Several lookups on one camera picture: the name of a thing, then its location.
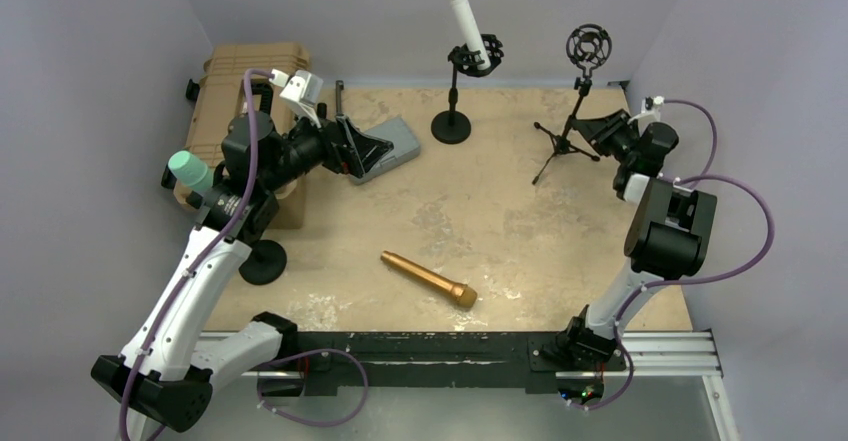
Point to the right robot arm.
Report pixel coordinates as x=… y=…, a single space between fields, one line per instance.
x=668 y=238

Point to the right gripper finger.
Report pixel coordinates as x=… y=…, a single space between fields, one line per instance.
x=604 y=124
x=603 y=138

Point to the black round-base mic stand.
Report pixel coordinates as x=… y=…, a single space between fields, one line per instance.
x=452 y=126

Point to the white microphone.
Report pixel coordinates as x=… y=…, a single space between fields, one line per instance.
x=471 y=33

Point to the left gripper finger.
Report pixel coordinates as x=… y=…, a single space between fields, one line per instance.
x=366 y=147
x=361 y=165

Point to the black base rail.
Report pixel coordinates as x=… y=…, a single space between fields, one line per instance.
x=486 y=360

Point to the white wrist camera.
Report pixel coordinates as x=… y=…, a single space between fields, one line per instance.
x=650 y=110
x=300 y=91

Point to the tan hard case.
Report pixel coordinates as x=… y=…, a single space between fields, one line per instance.
x=221 y=98

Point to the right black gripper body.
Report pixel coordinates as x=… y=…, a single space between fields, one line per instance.
x=629 y=154

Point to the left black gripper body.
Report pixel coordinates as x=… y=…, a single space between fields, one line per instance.
x=330 y=151

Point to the grey plastic case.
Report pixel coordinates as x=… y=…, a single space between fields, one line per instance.
x=406 y=147

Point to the mint green microphone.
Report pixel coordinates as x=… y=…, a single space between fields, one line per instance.
x=191 y=171

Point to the black left round-base stand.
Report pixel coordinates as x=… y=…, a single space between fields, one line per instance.
x=265 y=264

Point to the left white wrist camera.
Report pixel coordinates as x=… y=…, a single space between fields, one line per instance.
x=300 y=91

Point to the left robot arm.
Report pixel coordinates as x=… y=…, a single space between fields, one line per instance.
x=161 y=375

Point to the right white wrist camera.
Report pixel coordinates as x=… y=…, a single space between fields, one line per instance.
x=650 y=110

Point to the gold microphone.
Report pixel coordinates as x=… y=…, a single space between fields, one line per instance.
x=461 y=295

